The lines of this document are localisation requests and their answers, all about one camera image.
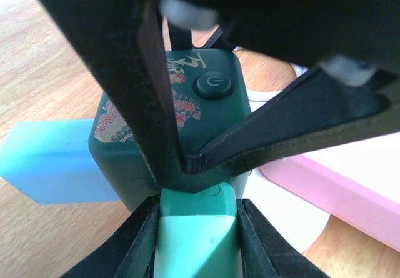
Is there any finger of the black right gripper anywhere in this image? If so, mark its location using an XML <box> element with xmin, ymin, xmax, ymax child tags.
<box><xmin>40</xmin><ymin>0</ymin><xmax>188</xmax><ymax>191</ymax></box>
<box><xmin>186</xmin><ymin>0</ymin><xmax>400</xmax><ymax>182</ymax></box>

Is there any light green plug adapter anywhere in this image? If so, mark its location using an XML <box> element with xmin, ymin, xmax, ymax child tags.
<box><xmin>154</xmin><ymin>183</ymin><xmax>243</xmax><ymax>278</ymax></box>

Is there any dark green cube socket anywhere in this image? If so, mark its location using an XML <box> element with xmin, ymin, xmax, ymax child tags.
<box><xmin>89</xmin><ymin>49</ymin><xmax>251</xmax><ymax>211</ymax></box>

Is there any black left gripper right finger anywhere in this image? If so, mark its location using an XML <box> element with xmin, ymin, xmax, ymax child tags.
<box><xmin>236</xmin><ymin>199</ymin><xmax>328</xmax><ymax>278</ymax></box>

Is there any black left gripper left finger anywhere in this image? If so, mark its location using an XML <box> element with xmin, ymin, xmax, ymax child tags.
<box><xmin>62</xmin><ymin>196</ymin><xmax>160</xmax><ymax>278</ymax></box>

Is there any light blue plug adapter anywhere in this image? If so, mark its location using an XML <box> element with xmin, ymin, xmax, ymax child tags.
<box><xmin>1</xmin><ymin>119</ymin><xmax>119</xmax><ymax>204</ymax></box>

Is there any pink triangular power strip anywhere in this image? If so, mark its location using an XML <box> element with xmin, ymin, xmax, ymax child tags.
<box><xmin>260</xmin><ymin>133</ymin><xmax>399</xmax><ymax>251</ymax></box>

